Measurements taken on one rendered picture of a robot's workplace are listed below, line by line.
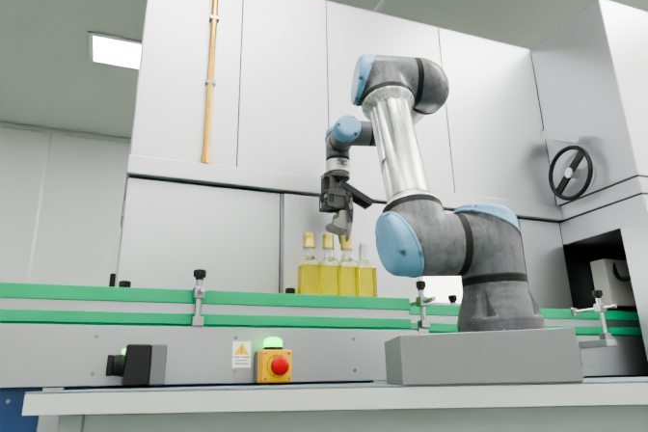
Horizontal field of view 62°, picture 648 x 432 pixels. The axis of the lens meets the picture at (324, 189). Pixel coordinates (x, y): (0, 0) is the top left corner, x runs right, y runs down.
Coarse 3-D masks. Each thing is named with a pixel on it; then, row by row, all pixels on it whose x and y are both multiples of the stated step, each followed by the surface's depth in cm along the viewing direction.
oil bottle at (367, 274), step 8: (360, 264) 158; (368, 264) 159; (360, 272) 157; (368, 272) 158; (360, 280) 156; (368, 280) 157; (376, 280) 158; (360, 288) 156; (368, 288) 156; (376, 288) 157; (368, 296) 155; (376, 296) 156
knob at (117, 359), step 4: (108, 356) 111; (112, 356) 111; (116, 356) 111; (120, 356) 111; (124, 356) 111; (108, 360) 111; (112, 360) 111; (116, 360) 110; (120, 360) 110; (108, 364) 111; (112, 364) 111; (116, 364) 110; (120, 364) 110; (108, 368) 110; (112, 368) 111; (116, 368) 110; (120, 368) 110; (108, 372) 110; (112, 372) 110; (116, 372) 110; (120, 372) 110; (120, 376) 111
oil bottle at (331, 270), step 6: (324, 258) 155; (330, 258) 155; (336, 258) 156; (324, 264) 153; (330, 264) 154; (336, 264) 154; (324, 270) 153; (330, 270) 153; (336, 270) 154; (324, 276) 152; (330, 276) 153; (336, 276) 153; (324, 282) 152; (330, 282) 152; (336, 282) 153; (324, 288) 151; (330, 288) 152; (336, 288) 152; (324, 294) 151; (330, 294) 151; (336, 294) 152
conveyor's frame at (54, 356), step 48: (0, 336) 109; (48, 336) 112; (96, 336) 115; (144, 336) 119; (192, 336) 123; (240, 336) 126; (288, 336) 130; (336, 336) 135; (384, 336) 139; (576, 336) 174; (0, 384) 107; (48, 384) 110; (96, 384) 113
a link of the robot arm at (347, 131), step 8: (344, 120) 156; (352, 120) 157; (336, 128) 157; (344, 128) 155; (352, 128) 156; (360, 128) 156; (368, 128) 159; (336, 136) 158; (344, 136) 156; (352, 136) 156; (360, 136) 158; (368, 136) 159; (336, 144) 162; (344, 144) 160; (352, 144) 160; (360, 144) 160; (368, 144) 161
